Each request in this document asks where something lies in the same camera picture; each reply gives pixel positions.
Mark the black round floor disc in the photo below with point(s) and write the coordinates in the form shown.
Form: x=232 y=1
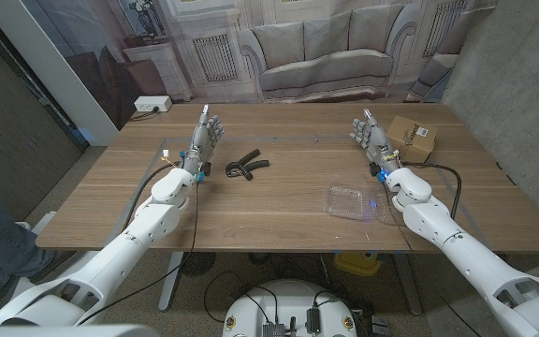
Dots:
x=198 y=263

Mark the white robot shoulder cover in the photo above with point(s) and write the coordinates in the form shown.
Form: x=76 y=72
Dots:
x=63 y=331

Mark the printed living room backdrop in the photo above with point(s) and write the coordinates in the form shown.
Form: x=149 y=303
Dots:
x=325 y=47

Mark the black grip trainer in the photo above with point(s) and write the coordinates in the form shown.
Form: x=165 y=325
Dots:
x=251 y=165

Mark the yellow object under table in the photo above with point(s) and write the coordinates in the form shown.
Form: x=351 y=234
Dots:
x=358 y=263

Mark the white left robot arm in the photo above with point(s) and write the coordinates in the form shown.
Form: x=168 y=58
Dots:
x=148 y=224

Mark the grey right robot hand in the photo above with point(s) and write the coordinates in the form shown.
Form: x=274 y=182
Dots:
x=377 y=140

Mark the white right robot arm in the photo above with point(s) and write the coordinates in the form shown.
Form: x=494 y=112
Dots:
x=438 y=220

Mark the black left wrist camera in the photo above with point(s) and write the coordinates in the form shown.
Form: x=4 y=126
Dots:
x=206 y=169

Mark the black adapter on torso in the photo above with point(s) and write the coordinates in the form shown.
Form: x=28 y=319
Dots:
x=313 y=320

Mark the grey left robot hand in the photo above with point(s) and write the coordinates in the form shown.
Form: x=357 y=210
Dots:
x=201 y=140

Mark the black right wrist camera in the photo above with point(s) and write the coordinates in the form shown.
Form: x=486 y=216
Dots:
x=374 y=169

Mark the white power strip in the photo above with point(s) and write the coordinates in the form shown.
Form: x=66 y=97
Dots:
x=152 y=103

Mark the brown cardboard box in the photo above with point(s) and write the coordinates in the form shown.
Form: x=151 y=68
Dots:
x=412 y=140

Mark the white table leg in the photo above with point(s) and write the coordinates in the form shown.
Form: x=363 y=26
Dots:
x=409 y=285
x=170 y=281

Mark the clear plastic clamshell container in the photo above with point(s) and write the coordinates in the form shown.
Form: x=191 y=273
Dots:
x=346 y=201

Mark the white floor platform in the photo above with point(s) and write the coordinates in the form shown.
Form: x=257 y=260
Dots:
x=42 y=222

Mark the white robot torso base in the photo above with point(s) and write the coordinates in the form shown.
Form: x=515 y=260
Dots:
x=288 y=299

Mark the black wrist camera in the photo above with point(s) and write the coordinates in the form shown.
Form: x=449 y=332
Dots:
x=374 y=169
x=206 y=169

